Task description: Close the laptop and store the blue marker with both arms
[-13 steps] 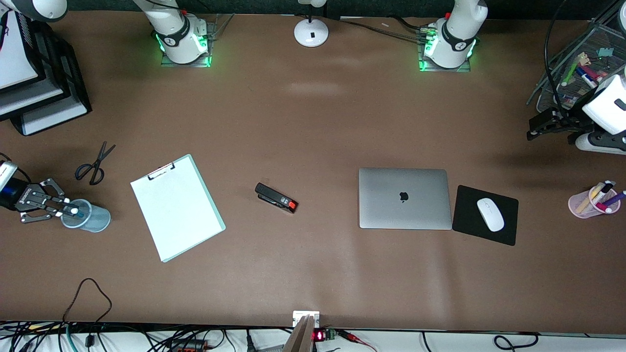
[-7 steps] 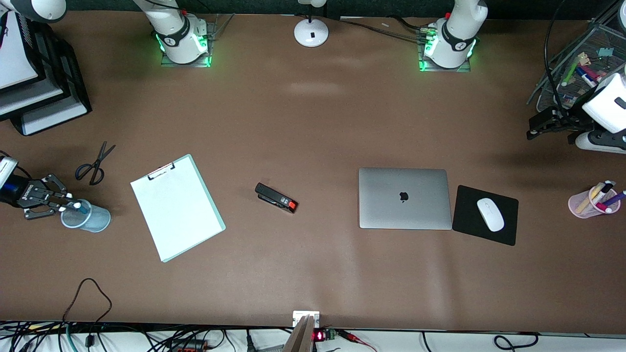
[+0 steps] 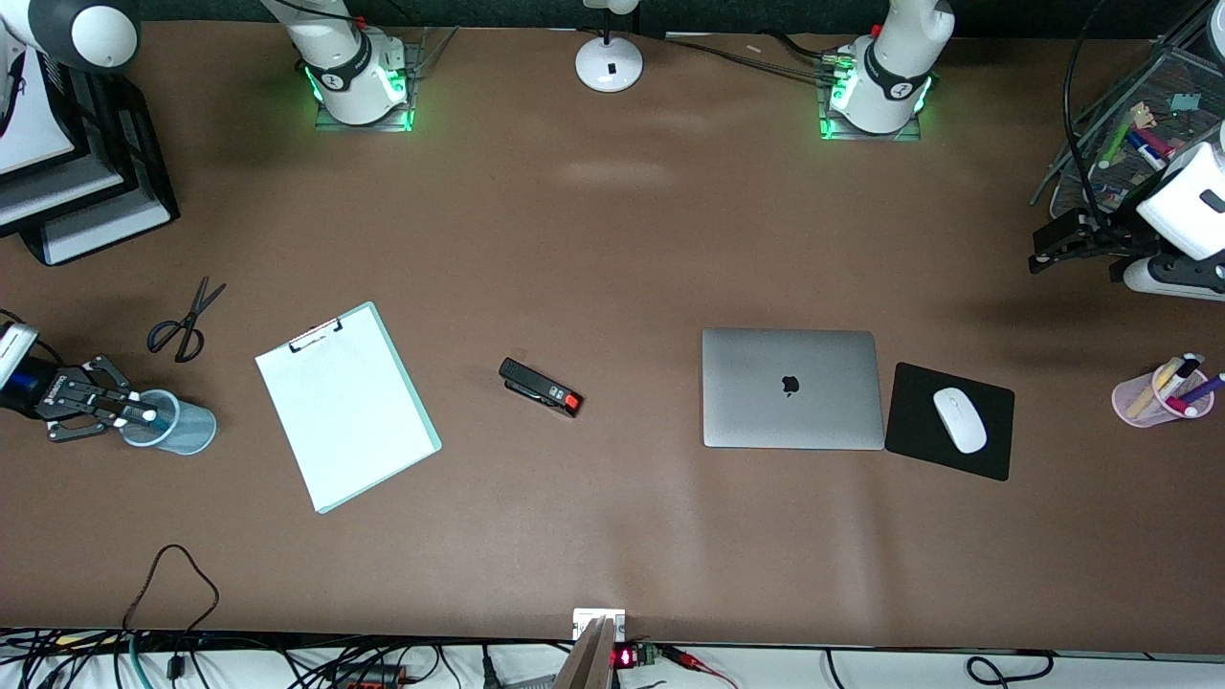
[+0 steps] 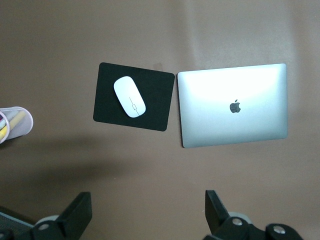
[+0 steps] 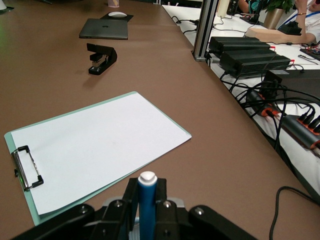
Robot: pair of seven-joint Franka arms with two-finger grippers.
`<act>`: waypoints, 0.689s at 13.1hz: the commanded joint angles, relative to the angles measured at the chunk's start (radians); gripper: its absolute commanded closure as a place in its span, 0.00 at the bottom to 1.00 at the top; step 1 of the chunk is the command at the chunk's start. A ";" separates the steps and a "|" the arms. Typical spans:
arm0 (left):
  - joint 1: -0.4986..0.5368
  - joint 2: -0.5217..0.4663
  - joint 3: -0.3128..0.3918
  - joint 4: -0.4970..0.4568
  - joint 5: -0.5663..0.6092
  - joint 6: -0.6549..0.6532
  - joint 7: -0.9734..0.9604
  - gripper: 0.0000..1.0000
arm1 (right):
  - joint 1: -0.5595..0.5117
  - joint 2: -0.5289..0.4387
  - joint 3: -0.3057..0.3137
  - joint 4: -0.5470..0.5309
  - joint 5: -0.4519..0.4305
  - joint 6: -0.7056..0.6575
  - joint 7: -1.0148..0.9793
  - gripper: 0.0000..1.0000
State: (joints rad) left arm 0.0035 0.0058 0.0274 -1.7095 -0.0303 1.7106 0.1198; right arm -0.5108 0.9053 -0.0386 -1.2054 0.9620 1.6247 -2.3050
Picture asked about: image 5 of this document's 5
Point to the blue marker white cap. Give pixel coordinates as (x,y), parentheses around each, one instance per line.
(146,200)

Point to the potted plant gold pot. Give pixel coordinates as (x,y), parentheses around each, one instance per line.
(273,18)

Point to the white computer mouse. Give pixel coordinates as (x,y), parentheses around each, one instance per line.
(117,14)

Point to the black mouse pad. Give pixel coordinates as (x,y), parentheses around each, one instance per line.
(127,18)

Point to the mint green clipboard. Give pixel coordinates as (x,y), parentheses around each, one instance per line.
(33,215)

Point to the white paper sheet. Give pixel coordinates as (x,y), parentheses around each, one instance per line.
(100,140)

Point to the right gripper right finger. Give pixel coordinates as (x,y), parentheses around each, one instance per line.
(170,222)

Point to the dark hub orange ports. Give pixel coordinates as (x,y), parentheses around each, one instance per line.
(268,110)

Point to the black electronic device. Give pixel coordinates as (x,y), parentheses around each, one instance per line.
(290,28)

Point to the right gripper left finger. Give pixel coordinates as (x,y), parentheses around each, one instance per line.
(115,220)

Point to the black power supply brick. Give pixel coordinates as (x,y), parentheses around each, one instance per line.
(237,42)
(255,63)

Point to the cream cylinder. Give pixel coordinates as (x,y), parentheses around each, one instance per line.
(222,8)

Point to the grey laptop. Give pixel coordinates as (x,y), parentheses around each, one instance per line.
(105,28)

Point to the person in white shirt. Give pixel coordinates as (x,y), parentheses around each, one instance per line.
(315,25)

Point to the aluminium profile post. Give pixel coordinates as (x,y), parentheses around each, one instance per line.
(203,30)

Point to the grey hub orange ports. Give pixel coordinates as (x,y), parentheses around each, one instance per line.
(295,127)

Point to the black metal clipboard clip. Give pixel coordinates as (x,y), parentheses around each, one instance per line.
(20,170)

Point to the black stapler red end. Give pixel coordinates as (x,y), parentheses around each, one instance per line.
(110,57)

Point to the pink mesh pen cup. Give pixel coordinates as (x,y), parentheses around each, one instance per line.
(113,3)

